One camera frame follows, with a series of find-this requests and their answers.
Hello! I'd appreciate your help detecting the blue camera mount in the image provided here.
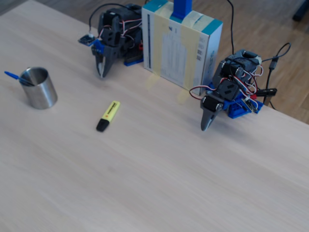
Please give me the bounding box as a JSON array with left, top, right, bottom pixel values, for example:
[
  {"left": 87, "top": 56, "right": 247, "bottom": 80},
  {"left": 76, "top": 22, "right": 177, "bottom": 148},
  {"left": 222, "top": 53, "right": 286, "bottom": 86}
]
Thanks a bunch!
[{"left": 91, "top": 38, "right": 106, "bottom": 56}]

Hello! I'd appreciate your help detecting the grey robot arm with camera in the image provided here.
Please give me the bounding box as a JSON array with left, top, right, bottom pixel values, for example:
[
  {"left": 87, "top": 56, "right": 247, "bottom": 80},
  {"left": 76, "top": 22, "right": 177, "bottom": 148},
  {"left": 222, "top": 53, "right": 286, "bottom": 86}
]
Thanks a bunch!
[{"left": 98, "top": 3, "right": 143, "bottom": 61}]

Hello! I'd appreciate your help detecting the black cable with adapter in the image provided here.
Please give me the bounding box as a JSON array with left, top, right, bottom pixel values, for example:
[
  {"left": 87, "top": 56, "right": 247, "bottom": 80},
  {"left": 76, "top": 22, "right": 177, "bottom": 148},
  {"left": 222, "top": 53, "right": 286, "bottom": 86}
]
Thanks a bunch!
[{"left": 262, "top": 43, "right": 292, "bottom": 91}]

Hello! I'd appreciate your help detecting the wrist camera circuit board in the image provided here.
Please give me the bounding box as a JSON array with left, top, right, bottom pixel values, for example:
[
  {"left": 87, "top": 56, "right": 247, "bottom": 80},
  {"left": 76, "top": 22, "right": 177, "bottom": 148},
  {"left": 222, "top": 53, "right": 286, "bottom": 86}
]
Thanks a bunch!
[{"left": 77, "top": 33, "right": 95, "bottom": 46}]

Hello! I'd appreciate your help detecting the dark furniture base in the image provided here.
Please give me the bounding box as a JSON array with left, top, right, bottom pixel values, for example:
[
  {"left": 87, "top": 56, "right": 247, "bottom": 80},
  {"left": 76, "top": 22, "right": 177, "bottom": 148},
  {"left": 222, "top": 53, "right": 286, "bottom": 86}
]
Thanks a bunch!
[{"left": 292, "top": 0, "right": 309, "bottom": 23}]

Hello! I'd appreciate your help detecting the red white black servo wire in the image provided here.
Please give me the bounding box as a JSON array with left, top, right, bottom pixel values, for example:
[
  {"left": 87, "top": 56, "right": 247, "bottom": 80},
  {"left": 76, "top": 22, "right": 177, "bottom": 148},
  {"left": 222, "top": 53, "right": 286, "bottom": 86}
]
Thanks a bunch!
[{"left": 189, "top": 85, "right": 219, "bottom": 101}]

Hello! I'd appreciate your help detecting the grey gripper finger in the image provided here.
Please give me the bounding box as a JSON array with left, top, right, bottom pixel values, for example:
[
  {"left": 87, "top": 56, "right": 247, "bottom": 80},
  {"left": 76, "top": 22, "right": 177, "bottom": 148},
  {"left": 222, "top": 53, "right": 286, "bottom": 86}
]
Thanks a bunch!
[
  {"left": 91, "top": 46, "right": 105, "bottom": 76},
  {"left": 101, "top": 52, "right": 115, "bottom": 79}
]

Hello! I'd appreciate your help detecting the black camera cable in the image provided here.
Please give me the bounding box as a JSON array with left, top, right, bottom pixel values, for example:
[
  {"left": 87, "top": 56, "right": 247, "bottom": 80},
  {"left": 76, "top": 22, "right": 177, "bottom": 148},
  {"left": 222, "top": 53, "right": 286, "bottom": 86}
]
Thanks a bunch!
[{"left": 88, "top": 3, "right": 132, "bottom": 37}]

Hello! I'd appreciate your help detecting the thin black cable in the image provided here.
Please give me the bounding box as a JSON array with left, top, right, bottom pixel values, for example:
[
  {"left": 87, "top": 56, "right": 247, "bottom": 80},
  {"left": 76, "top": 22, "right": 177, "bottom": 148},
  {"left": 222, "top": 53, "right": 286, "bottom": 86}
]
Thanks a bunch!
[{"left": 226, "top": 0, "right": 236, "bottom": 55}]

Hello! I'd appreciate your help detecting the blue camera stand post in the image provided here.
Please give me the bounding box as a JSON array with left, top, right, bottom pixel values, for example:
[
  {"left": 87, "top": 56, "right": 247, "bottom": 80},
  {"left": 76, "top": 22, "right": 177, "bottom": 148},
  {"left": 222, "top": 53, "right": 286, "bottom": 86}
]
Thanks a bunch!
[{"left": 170, "top": 0, "right": 193, "bottom": 22}]

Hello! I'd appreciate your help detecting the yellow highlighter with black cap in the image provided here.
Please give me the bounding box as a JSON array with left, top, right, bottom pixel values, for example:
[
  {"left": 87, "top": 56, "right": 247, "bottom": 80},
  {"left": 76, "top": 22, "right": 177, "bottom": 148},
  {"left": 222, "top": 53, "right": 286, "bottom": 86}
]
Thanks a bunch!
[{"left": 96, "top": 101, "right": 121, "bottom": 133}]

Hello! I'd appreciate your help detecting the silver steel cup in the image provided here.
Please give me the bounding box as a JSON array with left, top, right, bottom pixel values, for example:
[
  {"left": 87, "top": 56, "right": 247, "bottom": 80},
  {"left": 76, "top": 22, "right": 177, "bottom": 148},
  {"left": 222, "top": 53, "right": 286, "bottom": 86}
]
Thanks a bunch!
[{"left": 19, "top": 67, "right": 58, "bottom": 110}]

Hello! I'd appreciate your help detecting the blue capped ballpoint pen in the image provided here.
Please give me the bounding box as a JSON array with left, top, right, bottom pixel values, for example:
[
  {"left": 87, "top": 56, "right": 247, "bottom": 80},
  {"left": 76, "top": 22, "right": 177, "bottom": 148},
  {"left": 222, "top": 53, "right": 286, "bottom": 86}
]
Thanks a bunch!
[{"left": 4, "top": 71, "right": 36, "bottom": 87}]

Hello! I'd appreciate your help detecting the beige masking tape strip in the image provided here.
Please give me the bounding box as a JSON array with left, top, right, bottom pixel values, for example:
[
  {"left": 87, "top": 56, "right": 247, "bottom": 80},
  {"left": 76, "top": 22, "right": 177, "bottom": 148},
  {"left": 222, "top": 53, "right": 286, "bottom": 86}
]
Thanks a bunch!
[
  {"left": 176, "top": 11, "right": 202, "bottom": 105},
  {"left": 144, "top": 1, "right": 171, "bottom": 92}
]

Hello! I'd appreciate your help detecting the white cardboard box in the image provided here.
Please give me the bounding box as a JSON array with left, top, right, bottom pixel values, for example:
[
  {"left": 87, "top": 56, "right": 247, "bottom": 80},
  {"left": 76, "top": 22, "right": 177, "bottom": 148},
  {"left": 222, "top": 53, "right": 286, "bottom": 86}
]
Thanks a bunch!
[{"left": 141, "top": 0, "right": 224, "bottom": 96}]

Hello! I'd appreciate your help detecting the black controller circuit board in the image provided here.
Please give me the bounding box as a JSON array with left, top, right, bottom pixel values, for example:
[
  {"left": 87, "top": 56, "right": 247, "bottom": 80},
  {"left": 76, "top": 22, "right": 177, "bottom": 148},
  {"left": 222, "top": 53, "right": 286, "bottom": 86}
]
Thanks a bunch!
[{"left": 241, "top": 96, "right": 259, "bottom": 114}]

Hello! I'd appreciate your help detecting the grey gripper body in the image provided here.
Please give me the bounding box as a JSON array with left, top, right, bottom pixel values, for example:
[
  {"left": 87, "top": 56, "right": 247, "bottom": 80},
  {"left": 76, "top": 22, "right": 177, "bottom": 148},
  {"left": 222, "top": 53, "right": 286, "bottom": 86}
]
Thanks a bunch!
[{"left": 103, "top": 38, "right": 127, "bottom": 59}]

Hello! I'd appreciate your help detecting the blue robot arm base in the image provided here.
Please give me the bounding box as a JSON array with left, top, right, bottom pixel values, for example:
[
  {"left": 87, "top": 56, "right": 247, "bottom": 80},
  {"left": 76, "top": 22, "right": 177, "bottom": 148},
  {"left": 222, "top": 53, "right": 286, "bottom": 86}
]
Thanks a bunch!
[{"left": 124, "top": 56, "right": 144, "bottom": 67}]

